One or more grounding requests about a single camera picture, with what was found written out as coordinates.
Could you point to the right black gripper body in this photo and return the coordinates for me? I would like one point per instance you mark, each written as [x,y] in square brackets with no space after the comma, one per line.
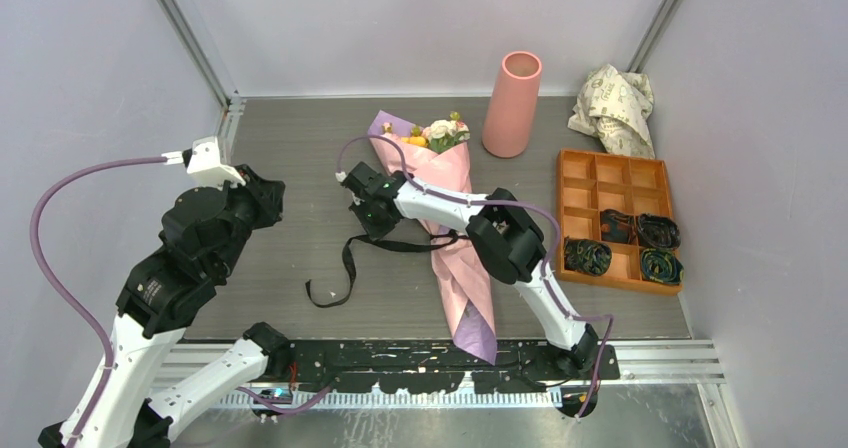
[370,222]

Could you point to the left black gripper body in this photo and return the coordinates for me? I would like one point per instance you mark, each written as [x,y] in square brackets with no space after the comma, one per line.
[255,207]

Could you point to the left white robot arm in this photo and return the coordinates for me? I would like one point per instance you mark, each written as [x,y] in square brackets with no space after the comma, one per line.
[156,305]

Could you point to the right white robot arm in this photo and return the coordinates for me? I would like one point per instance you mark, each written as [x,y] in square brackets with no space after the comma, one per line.
[507,241]

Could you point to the pink cylindrical vase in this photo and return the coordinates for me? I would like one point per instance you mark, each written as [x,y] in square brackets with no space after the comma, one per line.
[510,115]

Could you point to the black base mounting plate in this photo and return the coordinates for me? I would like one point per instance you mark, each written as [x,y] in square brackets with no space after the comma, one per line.
[433,373]

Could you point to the orange compartment tray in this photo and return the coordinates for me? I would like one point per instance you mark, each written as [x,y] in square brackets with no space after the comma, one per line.
[592,183]

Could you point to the dark rolled ribbon in tray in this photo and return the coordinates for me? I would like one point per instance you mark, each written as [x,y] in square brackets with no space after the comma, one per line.
[617,227]

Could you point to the crumpled printed paper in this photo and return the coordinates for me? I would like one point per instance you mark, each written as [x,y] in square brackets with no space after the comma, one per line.
[614,107]

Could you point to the black rolled ribbon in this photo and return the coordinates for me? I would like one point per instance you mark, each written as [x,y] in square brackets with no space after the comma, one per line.
[659,232]

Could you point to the dark green rolled ribbon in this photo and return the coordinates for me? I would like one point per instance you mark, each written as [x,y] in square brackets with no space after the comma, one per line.
[661,266]

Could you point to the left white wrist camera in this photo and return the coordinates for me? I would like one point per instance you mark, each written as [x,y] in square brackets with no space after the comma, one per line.
[205,164]

